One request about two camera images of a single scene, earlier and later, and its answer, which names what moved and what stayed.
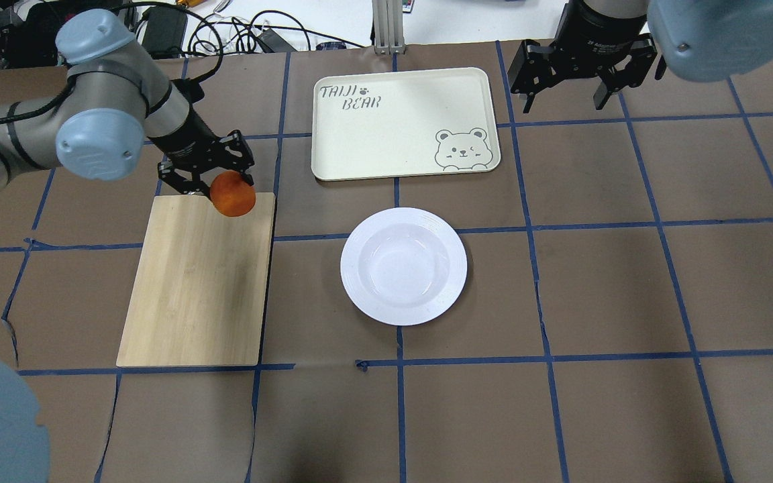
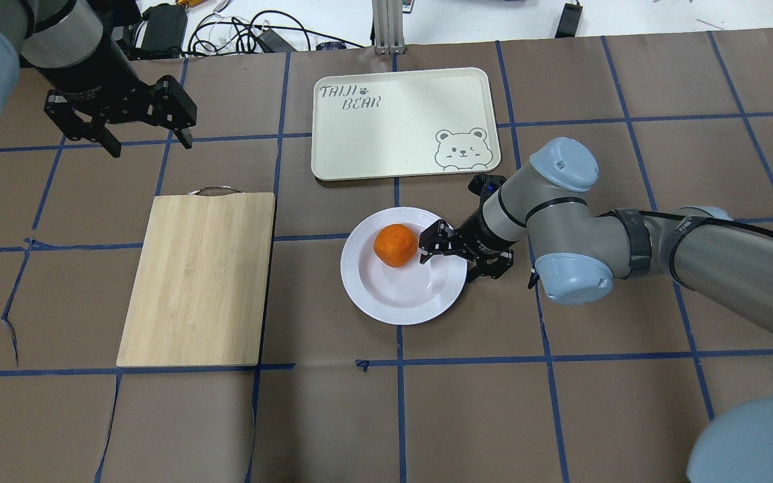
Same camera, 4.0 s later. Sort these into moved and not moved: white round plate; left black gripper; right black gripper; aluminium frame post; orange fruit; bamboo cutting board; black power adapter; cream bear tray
Moved: orange fruit; left black gripper; right black gripper
Not moved: cream bear tray; white round plate; black power adapter; bamboo cutting board; aluminium frame post
